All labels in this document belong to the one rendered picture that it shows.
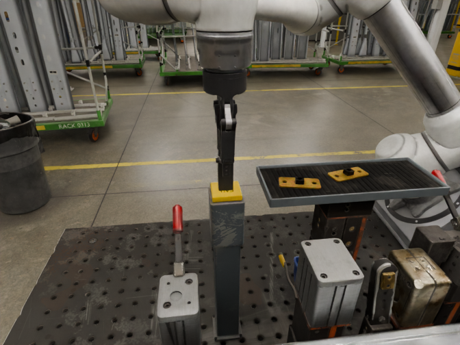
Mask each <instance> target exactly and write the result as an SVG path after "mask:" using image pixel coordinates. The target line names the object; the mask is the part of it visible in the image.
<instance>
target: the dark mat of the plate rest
mask: <svg viewBox="0 0 460 345"><path fill-rule="evenodd" d="M354 167H359V168H361V169H362V170H364V171H366V172H367V173H368V174H369V175H368V176H366V177H360V178H356V179H351V180H347V181H341V182H336V181H335V180H334V179H332V178H331V177H330V176H328V173H330V172H334V171H338V170H344V169H345V168H354ZM259 170H260V172H261V175H262V177H263V178H264V181H265V183H266V186H267V188H268V191H269V193H270V195H271V197H272V199H281V198H291V197H302V196H321V195H331V194H350V193H361V192H380V191H390V190H410V189H420V188H439V187H443V186H441V185H440V184H439V183H438V182H436V181H435V180H434V179H432V178H430V177H429V176H428V175H427V174H425V173H424V172H422V171H421V170H420V169H419V168H417V167H416V166H414V165H413V164H412V163H410V162H409V161H407V160H403V161H390V162H368V163H356V164H332V165H321V166H297V167H285V168H262V169H259ZM279 177H304V178H311V179H319V181H320V185H321V189H319V190H318V189H304V188H281V187H279Z"/></svg>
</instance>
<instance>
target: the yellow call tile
mask: <svg viewBox="0 0 460 345"><path fill-rule="evenodd" d="M210 184H211V191H212V201H213V202H223V201H241V200H242V192H241V189H240V185H239V182H238V181H234V182H233V190H224V191H219V190H218V182H212V183H210Z"/></svg>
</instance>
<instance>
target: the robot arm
mask: <svg viewBox="0 0 460 345"><path fill-rule="evenodd" d="M99 3H100V4H101V6H102V7H103V9H104V10H106V11H107V12H108V13H110V14H111V15H112V16H115V17H116V18H119V19H120V20H123V21H127V22H131V23H142V24H143V25H172V24H174V23H178V22H186V23H191V24H195V25H196V43H197V51H198V53H199V66H200V67H202V68H204V69H203V90H204V91H205V92H206V93H208V94H211V95H217V99H216V100H215V101H213V106H214V111H215V121H216V126H217V149H218V156H219V157H218V158H216V163H218V190H219V191H224V190H233V163H234V161H235V159H234V155H235V129H236V125H237V123H238V122H237V120H236V118H235V115H236V114H237V112H238V107H237V103H235V100H233V97H234V96H235V95H237V94H242V93H244V92H245V91H246V78H247V69H246V68H247V67H249V66H250V65H251V58H252V38H253V22H254V20H259V21H271V22H276V23H283V24H284V26H285V27H286V29H288V30H289V31H290V32H292V33H293V34H295V35H297V36H311V35H314V34H317V33H318V32H319V31H321V30H322V29H323V28H324V27H326V26H328V25H330V24H331V23H332V22H334V21H336V20H337V19H338V18H339V17H341V16H342V15H343V14H345V13H346V12H348V13H349V14H351V15H353V16H354V17H355V18H357V19H359V20H363V21H364V23H365V24H366V25H367V26H368V28H369V30H370V31H371V32H372V34H373V36H374V37H375V38H376V40H377V41H378V43H379V44H380V46H381V47H382V49H383V50H384V52H385V53H386V55H387V56H388V58H389V59H390V60H391V62H392V64H393V65H394V66H395V68H396V70H397V71H398V72H399V73H400V75H401V77H402V78H403V79H404V81H405V83H406V84H407V85H408V87H409V88H410V90H411V91H412V93H413V94H414V96H415V97H416V99H417V100H418V102H419V103H420V105H421V106H422V107H423V109H424V111H425V112H426V113H425V115H424V119H423V124H424V127H425V129H426V130H425V131H423V132H422V133H416V134H411V135H410V134H408V133H395V134H393V135H390V136H388V137H386V138H384V139H382V141H380V142H379V143H378V145H377V147H376V150H375V159H384V158H396V157H409V158H410V159H412V160H413V161H415V162H416V163H417V164H419V165H421V167H423V168H425V169H426V170H427V171H429V172H430V173H432V171H433V170H440V171H441V174H442V176H443V178H444V180H445V182H446V184H447V185H448V186H450V192H449V195H451V194H454V193H457V192H459V191H460V185H459V184H458V183H455V182H453V181H451V180H449V179H448V178H447V177H445V176H444V173H445V172H446V171H449V170H452V169H454V168H458V167H460V92H459V91H458V89H457V87H456V85H455V84H454V83H453V81H452V79H451V78H450V76H449V74H448V73H447V72H446V70H445V68H444V67H443V65H442V63H441V62H440V60H439V59H438V57H437V56H436V54H435V52H434V50H433V49H432V48H431V46H430V44H429V43H428V41H427V40H426V37H425V35H424V34H423V33H422V30H421V29H420V28H419V26H418V24H417V23H416V21H415V20H414V18H413V17H412V15H411V13H410V11H409V10H408V9H407V6H406V5H405V4H404V2H403V0H99ZM443 200H444V198H443V196H425V197H415V198H405V199H394V200H393V201H392V202H391V203H390V204H389V207H391V208H392V210H393V211H395V210H397V209H399V208H401V207H404V206H406V207H407V208H408V209H409V211H410V212H411V215H412V216H413V217H414V218H419V217H421V215H422V214H423V213H424V212H425V211H427V210H428V209H430V208H432V207H433V206H435V205H436V204H438V203H439V202H441V201H443Z"/></svg>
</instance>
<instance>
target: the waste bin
mask: <svg viewBox="0 0 460 345"><path fill-rule="evenodd" d="M44 152H45V150H44V146H43V143H42V140H41V138H40V136H39V134H38V131H37V129H36V122H35V118H34V117H33V116H32V115H30V114H25V113H20V112H0V210H1V211H2V212H3V213H5V214H24V213H27V212H31V211H34V210H35V209H38V208H39V207H42V206H43V205H44V204H46V203H47V202H48V201H49V199H50V198H51V191H50V187H49V183H48V180H47V176H46V173H45V170H44V166H43V163H42V158H41V153H44Z"/></svg>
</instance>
